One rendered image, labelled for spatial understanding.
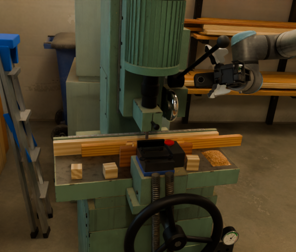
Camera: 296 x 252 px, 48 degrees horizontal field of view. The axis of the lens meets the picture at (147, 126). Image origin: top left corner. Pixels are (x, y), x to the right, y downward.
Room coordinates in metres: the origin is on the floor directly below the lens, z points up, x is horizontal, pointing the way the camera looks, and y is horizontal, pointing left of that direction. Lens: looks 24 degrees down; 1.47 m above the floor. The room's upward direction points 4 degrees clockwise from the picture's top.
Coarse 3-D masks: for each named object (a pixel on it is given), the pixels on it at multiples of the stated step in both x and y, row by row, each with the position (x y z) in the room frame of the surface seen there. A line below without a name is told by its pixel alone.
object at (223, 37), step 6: (222, 36) 0.91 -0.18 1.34; (216, 42) 0.92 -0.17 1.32; (222, 42) 0.90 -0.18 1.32; (228, 42) 0.91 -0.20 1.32; (216, 48) 0.94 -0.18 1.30; (204, 54) 1.00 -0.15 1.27; (210, 54) 0.98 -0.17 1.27; (198, 60) 1.04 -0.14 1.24; (192, 66) 1.08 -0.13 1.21; (180, 72) 1.23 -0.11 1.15; (186, 72) 1.13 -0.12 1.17; (168, 78) 1.23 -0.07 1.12; (174, 78) 1.20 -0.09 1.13; (180, 78) 1.20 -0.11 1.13; (168, 84) 1.23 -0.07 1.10; (174, 84) 1.20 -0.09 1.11; (180, 84) 1.20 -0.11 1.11
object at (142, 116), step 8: (136, 104) 1.08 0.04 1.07; (136, 112) 1.07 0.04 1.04; (144, 112) 1.00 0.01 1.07; (152, 112) 1.01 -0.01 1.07; (160, 112) 1.01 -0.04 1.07; (136, 120) 1.06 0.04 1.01; (144, 120) 1.00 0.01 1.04; (152, 120) 1.01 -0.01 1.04; (160, 120) 1.01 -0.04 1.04; (144, 128) 1.00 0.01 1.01; (152, 128) 1.01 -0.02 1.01; (160, 128) 1.02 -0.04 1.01
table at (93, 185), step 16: (64, 160) 0.95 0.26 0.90; (80, 160) 0.96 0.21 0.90; (96, 160) 0.96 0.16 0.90; (112, 160) 0.97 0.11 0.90; (64, 176) 0.86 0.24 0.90; (96, 176) 0.87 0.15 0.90; (128, 176) 0.88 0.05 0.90; (192, 176) 0.93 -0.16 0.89; (208, 176) 0.95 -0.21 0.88; (224, 176) 0.96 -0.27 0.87; (64, 192) 0.81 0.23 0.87; (80, 192) 0.83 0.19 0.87; (96, 192) 0.84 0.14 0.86; (112, 192) 0.85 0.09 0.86; (128, 192) 0.84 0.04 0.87; (176, 208) 0.81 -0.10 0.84
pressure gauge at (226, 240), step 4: (224, 228) 0.93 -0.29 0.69; (228, 228) 0.92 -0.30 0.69; (232, 228) 0.93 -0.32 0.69; (224, 232) 0.91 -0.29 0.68; (228, 232) 0.91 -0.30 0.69; (232, 232) 0.91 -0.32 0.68; (236, 232) 0.91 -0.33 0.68; (224, 236) 0.90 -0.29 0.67; (228, 236) 0.91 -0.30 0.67; (236, 236) 0.92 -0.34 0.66; (224, 240) 0.91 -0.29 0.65; (228, 240) 0.91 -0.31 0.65; (232, 240) 0.91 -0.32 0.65; (236, 240) 0.92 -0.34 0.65; (224, 244) 0.93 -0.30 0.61; (228, 244) 0.91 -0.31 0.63
